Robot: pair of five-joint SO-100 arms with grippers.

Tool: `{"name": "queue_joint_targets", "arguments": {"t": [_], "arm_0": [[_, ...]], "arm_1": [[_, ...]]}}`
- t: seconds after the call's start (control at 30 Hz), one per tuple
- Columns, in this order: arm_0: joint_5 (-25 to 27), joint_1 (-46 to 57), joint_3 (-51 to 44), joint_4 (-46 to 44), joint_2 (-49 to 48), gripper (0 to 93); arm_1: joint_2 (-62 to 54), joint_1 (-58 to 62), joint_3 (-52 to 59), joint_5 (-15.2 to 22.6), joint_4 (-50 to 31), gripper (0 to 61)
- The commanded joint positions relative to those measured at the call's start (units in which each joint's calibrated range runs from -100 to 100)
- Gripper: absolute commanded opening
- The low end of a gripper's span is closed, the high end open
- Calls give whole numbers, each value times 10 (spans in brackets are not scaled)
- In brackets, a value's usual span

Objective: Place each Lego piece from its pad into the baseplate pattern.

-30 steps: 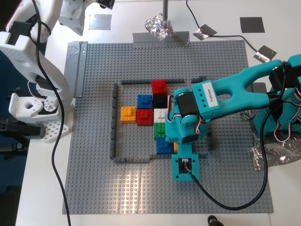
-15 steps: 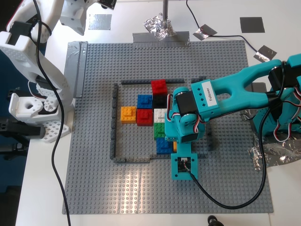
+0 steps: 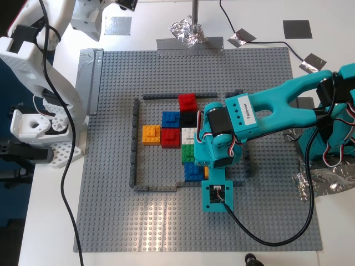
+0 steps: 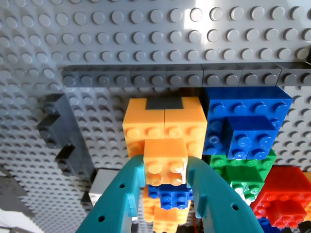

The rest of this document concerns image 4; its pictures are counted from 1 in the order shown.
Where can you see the red Lego cube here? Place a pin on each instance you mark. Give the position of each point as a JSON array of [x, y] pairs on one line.
[[286, 187]]

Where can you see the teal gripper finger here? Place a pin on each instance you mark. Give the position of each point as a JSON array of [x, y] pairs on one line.
[[218, 204], [114, 199]]

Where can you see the L-shaped dark grey brick wall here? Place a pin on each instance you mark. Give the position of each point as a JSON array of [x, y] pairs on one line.
[[52, 126]]

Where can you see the orange Lego cube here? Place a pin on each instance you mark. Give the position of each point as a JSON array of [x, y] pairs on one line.
[[308, 206], [165, 218], [165, 126]]

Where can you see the blue Lego cube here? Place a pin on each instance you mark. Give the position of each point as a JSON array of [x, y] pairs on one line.
[[170, 196], [243, 102], [267, 227]]

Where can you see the stepped dark grey brick wall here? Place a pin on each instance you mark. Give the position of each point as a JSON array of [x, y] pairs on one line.
[[170, 77]]

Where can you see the green Lego cube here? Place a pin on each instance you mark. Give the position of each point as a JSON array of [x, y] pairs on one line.
[[240, 174]]

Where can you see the grey studded Lego baseplate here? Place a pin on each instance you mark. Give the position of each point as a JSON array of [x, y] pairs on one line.
[[121, 36]]

